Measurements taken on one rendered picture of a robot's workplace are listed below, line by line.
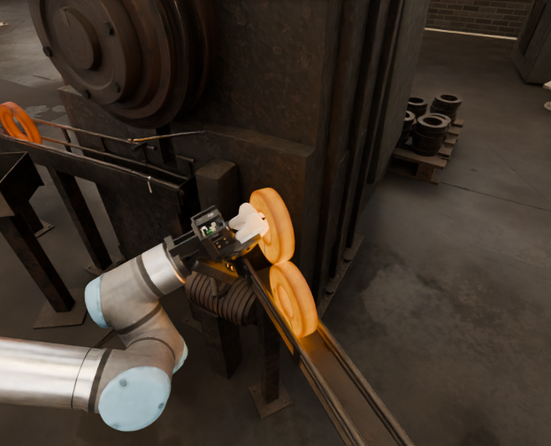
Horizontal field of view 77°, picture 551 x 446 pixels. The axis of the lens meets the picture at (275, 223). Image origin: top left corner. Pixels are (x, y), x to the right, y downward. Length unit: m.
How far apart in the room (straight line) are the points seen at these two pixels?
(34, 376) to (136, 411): 0.15
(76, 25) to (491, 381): 1.69
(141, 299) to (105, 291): 0.06
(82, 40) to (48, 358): 0.63
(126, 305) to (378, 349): 1.11
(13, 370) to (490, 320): 1.67
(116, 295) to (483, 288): 1.64
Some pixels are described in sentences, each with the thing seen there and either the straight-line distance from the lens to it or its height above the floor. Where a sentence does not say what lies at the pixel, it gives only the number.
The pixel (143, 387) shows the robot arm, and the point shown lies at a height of 0.81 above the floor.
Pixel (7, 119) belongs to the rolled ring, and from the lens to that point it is 1.77.
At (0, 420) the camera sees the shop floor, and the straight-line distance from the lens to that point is 1.69.
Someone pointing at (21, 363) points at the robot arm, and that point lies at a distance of 0.63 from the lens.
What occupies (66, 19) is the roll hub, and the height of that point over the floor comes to 1.16.
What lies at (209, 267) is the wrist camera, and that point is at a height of 0.80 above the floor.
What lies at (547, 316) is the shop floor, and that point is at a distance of 1.98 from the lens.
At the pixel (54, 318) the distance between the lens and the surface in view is 1.84.
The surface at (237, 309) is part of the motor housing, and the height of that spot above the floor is 0.51.
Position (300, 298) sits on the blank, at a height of 0.78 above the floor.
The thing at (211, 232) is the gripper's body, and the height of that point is 0.88.
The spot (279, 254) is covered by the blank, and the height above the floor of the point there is 0.82.
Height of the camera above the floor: 1.31
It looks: 41 degrees down
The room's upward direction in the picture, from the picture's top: straight up
